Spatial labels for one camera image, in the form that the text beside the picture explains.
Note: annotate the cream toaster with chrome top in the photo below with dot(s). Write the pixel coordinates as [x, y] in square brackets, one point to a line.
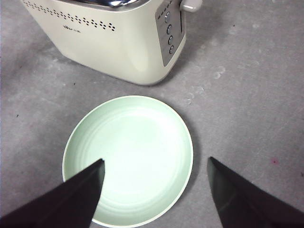
[114, 47]

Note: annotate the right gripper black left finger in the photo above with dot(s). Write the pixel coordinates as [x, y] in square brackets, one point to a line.
[71, 202]

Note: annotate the pale green round plate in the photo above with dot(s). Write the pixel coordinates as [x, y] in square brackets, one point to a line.
[142, 147]

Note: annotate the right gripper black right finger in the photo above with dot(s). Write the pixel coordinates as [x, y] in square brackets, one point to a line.
[242, 204]

